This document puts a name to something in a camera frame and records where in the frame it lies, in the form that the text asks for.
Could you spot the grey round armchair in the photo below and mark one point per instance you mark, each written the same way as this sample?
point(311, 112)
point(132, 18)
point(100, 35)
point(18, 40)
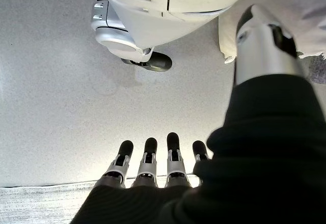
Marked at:
point(317, 68)

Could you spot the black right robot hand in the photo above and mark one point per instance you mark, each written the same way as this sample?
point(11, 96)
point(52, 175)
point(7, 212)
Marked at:
point(254, 157)

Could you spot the white fringed throw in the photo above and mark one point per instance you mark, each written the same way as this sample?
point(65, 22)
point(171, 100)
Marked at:
point(38, 203)

